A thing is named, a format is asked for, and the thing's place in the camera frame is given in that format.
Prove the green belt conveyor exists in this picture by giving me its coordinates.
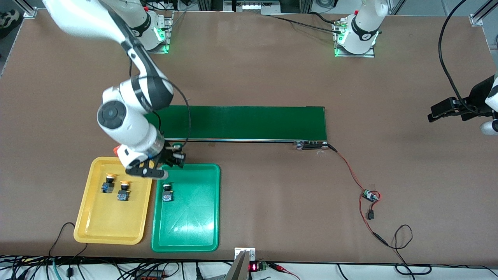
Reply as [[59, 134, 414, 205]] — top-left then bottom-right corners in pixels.
[[144, 104, 329, 150]]

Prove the black looped cable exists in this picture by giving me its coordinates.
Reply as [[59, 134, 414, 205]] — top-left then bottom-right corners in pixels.
[[383, 224, 432, 276]]

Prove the thin black cable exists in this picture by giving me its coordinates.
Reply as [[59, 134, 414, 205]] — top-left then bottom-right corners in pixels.
[[49, 222, 88, 259]]

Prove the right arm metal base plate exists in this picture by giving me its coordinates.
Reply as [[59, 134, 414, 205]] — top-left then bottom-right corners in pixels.
[[150, 11, 174, 54]]

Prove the red black twisted wire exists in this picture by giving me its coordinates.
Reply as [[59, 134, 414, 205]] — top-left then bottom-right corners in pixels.
[[328, 144, 389, 247]]

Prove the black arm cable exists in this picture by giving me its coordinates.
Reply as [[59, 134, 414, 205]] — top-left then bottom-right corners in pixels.
[[128, 58, 192, 153], [438, 0, 493, 116]]

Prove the grey metal camera mount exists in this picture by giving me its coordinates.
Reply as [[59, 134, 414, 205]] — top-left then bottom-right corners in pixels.
[[224, 247, 256, 280]]

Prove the dark shoe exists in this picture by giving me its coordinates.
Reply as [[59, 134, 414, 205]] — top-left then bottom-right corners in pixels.
[[0, 10, 21, 38]]

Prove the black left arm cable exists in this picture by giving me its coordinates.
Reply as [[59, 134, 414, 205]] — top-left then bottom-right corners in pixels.
[[438, 0, 493, 116]]

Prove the green plastic tray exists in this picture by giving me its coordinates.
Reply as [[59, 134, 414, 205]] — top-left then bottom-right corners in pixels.
[[151, 164, 221, 253]]

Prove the red clip lead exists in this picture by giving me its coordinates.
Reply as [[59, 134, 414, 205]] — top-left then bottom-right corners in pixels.
[[268, 262, 301, 280]]

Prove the grey metal equipment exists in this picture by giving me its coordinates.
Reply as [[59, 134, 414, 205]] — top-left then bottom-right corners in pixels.
[[224, 0, 273, 15]]

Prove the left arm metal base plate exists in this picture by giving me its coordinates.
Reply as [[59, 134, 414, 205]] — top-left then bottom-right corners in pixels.
[[333, 19, 376, 58]]

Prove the yellow push button switch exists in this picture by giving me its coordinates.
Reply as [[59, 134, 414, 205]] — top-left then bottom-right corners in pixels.
[[117, 181, 132, 201], [102, 174, 116, 194]]

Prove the aluminium frame profile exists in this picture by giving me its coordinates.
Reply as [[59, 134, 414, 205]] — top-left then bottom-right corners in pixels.
[[12, 0, 38, 18], [470, 0, 498, 27]]

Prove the black table cable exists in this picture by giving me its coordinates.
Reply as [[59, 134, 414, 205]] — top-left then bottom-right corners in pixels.
[[270, 11, 343, 35]]

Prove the yellow plastic tray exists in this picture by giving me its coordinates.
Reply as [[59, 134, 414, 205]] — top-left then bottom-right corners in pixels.
[[74, 157, 155, 245]]

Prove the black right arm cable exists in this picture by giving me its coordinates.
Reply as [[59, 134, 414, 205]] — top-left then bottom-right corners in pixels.
[[128, 58, 192, 153]]

